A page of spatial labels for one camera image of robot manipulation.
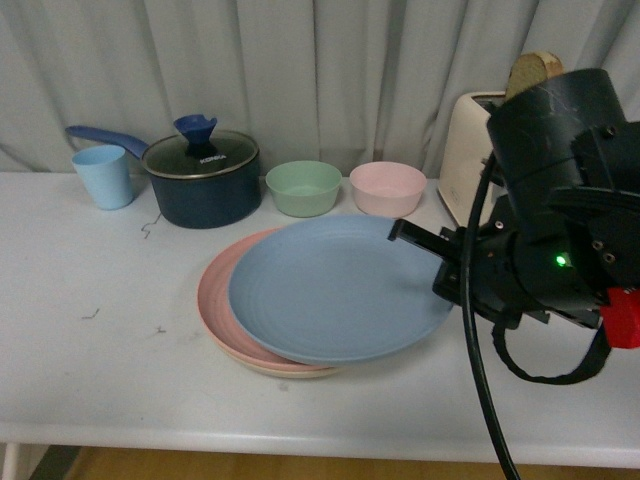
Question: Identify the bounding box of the green bowl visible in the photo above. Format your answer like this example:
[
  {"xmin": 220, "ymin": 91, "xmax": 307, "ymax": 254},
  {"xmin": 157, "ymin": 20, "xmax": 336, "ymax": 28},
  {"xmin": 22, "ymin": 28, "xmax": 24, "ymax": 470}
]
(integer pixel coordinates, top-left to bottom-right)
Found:
[{"xmin": 265, "ymin": 161, "xmax": 342, "ymax": 218}]

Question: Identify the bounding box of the black cable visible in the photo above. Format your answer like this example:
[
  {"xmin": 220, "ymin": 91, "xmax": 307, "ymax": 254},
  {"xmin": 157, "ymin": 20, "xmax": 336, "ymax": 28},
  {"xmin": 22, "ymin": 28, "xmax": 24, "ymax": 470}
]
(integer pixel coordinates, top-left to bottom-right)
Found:
[{"xmin": 460, "ymin": 149, "xmax": 614, "ymax": 480}]

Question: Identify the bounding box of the light blue cup left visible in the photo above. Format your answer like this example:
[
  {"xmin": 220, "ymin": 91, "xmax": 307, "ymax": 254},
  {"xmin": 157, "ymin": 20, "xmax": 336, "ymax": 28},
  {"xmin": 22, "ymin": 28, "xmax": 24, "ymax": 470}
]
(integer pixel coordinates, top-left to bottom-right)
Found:
[{"xmin": 71, "ymin": 145, "xmax": 134, "ymax": 211}]

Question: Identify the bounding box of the bread slice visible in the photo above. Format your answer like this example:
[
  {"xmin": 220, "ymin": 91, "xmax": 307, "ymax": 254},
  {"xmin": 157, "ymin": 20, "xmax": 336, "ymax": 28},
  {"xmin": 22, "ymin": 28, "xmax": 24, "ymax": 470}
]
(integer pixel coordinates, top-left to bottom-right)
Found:
[{"xmin": 505, "ymin": 51, "xmax": 564, "ymax": 100}]

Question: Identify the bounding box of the red camera mount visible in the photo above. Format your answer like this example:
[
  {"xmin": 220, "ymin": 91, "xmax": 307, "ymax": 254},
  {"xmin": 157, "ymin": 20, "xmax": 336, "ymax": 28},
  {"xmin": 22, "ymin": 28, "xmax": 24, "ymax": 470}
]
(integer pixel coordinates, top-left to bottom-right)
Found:
[{"xmin": 600, "ymin": 287, "xmax": 640, "ymax": 349}]

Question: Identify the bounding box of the pink plate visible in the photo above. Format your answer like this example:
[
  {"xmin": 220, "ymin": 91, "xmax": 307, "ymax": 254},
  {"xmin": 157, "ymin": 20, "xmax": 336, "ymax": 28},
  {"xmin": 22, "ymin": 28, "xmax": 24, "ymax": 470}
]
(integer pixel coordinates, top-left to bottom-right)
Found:
[{"xmin": 197, "ymin": 228, "xmax": 329, "ymax": 371}]

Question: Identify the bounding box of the dark blue saucepan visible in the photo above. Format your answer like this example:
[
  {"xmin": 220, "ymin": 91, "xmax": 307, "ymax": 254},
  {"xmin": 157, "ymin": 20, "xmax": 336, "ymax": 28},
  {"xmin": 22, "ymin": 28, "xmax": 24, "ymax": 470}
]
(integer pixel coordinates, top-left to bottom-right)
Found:
[{"xmin": 66, "ymin": 125, "xmax": 262, "ymax": 229}]

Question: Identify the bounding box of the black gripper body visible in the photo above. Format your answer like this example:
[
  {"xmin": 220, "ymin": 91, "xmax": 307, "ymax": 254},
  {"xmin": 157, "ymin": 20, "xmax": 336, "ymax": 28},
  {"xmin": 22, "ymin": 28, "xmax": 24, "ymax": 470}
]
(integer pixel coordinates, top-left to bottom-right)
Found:
[{"xmin": 431, "ymin": 192, "xmax": 614, "ymax": 331}]

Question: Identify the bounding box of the pink bowl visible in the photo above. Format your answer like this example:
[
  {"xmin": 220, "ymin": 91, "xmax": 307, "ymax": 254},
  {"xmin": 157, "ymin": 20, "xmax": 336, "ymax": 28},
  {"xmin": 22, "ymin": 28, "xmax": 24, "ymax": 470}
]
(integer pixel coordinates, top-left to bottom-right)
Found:
[{"xmin": 349, "ymin": 161, "xmax": 427, "ymax": 218}]

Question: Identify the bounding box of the blue plate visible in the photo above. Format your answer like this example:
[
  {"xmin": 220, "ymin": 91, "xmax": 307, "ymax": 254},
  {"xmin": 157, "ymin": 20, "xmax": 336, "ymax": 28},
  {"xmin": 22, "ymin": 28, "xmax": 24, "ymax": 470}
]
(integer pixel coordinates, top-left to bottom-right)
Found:
[{"xmin": 228, "ymin": 215, "xmax": 452, "ymax": 366}]

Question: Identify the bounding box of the cream toaster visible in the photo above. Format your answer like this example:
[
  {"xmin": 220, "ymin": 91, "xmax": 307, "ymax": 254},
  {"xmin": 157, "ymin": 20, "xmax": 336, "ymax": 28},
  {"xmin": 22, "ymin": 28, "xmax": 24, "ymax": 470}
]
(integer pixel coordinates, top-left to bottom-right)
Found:
[{"xmin": 438, "ymin": 91, "xmax": 504, "ymax": 226}]

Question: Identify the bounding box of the beige plate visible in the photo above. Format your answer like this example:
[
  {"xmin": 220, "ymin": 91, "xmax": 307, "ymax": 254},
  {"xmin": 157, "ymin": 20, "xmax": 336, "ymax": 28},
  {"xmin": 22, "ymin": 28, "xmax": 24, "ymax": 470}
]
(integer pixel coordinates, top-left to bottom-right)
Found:
[{"xmin": 221, "ymin": 347, "xmax": 340, "ymax": 379}]

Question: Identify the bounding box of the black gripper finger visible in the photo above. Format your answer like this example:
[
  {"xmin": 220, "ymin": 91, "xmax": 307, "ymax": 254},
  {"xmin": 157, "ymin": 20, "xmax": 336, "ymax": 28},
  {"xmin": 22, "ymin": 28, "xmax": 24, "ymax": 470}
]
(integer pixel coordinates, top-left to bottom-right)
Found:
[{"xmin": 387, "ymin": 219, "xmax": 458, "ymax": 261}]

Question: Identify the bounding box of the grey curtain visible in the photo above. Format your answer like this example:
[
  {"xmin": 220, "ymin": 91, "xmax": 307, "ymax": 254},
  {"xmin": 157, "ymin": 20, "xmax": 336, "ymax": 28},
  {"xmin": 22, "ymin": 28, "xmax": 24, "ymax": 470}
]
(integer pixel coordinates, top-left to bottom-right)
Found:
[{"xmin": 1, "ymin": 1, "xmax": 639, "ymax": 176}]

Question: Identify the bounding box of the glass pot lid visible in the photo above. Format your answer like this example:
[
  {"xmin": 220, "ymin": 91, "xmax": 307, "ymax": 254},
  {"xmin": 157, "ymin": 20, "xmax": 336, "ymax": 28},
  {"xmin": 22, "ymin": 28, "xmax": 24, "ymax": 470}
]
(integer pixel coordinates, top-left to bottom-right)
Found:
[{"xmin": 142, "ymin": 114, "xmax": 259, "ymax": 180}]

